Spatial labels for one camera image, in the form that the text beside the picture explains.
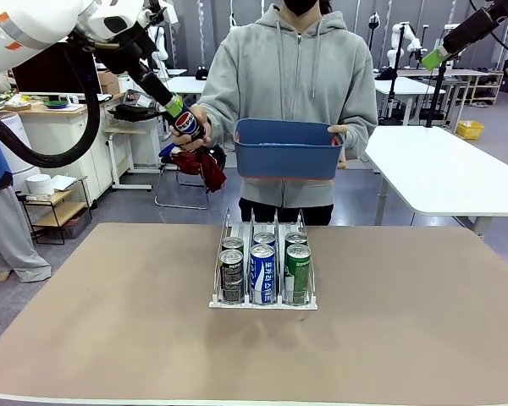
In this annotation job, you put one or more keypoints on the person in grey hoodie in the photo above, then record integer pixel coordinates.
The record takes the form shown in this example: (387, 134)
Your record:
(288, 76)

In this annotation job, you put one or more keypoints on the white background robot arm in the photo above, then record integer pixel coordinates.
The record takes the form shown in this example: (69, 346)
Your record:
(393, 55)

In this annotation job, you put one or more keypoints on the blue plastic basket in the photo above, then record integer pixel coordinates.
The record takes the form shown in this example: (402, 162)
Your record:
(285, 156)

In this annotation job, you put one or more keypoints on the blue cloth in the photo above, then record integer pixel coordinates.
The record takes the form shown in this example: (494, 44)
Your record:
(167, 152)

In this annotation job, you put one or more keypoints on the large white table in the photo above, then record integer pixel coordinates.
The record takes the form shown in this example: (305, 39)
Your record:
(448, 169)

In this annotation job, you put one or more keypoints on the white paper roll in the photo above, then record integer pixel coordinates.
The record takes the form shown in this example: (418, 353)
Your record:
(39, 184)

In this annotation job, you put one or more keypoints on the black face mask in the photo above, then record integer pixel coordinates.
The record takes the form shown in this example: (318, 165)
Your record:
(298, 6)

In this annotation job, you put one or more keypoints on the white background desk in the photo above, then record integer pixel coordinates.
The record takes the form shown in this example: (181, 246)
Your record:
(406, 86)

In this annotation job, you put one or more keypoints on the person's right hand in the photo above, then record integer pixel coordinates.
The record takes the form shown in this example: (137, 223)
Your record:
(206, 131)

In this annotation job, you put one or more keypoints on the white side table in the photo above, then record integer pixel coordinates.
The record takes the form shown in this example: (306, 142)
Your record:
(125, 130)

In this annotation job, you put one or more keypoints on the blue Pocari Sweat can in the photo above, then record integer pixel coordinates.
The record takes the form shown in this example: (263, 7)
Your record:
(264, 237)
(262, 275)

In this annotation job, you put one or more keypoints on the green bowl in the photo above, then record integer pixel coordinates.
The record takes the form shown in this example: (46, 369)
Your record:
(57, 104)

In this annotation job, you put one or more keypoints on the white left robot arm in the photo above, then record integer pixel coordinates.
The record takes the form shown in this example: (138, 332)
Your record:
(21, 25)

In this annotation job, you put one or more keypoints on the person's left hand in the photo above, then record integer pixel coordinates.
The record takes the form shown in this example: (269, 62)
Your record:
(340, 148)

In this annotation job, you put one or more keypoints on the yellow plastic bin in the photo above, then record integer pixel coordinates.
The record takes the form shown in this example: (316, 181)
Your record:
(470, 130)

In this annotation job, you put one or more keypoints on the metal tray of packets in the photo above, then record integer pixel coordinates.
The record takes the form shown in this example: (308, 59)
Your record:
(137, 99)

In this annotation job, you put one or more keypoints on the black stand pole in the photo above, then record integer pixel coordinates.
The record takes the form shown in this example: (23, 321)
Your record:
(435, 95)

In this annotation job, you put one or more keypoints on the white desk with thin legs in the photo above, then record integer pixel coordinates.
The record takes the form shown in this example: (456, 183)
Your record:
(190, 84)

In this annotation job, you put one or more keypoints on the small cardboard box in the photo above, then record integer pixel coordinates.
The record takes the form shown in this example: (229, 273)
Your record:
(110, 84)

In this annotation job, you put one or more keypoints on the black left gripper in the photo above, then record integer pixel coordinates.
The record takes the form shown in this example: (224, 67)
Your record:
(125, 53)

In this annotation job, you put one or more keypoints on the bystander in blue apron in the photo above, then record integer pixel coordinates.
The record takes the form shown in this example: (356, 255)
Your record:
(8, 237)

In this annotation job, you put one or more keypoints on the black frame wooden shelf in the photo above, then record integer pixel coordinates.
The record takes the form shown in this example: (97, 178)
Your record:
(63, 213)

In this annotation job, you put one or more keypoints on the white paper sheet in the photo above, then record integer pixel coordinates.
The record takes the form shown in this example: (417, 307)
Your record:
(63, 182)

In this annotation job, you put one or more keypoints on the green Chilsung cider can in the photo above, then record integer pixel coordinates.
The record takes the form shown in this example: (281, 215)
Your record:
(296, 238)
(298, 275)

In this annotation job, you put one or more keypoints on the red cloth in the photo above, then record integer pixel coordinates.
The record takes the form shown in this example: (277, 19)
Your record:
(211, 173)

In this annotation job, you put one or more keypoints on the black trousers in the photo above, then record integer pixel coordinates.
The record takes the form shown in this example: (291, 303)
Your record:
(288, 213)

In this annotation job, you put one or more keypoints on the person's left forearm grey sleeve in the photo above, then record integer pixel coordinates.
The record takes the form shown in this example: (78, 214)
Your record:
(362, 135)

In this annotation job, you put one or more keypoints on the black Pepsi can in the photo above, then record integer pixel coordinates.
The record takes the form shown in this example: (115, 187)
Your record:
(231, 275)
(185, 122)
(232, 243)

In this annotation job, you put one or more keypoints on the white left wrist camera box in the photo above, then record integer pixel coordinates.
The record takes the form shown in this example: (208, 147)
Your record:
(169, 14)

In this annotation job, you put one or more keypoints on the white cabinet with wood top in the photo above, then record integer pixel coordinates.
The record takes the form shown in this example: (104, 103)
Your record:
(59, 127)

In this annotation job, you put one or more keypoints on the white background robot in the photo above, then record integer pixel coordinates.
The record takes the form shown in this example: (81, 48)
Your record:
(161, 48)

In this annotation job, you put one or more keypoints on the black bag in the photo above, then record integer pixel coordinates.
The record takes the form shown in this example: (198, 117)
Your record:
(135, 113)

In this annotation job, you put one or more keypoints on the chrome sled chair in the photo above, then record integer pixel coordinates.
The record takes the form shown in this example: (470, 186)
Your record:
(181, 206)

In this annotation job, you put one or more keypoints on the white air purifier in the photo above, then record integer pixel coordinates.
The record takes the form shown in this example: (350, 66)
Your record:
(21, 127)

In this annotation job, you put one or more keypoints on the black computer monitor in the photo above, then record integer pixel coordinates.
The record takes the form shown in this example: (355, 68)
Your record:
(46, 76)

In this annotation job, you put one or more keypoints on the person's right forearm grey sleeve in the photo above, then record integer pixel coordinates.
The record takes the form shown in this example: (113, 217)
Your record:
(220, 122)

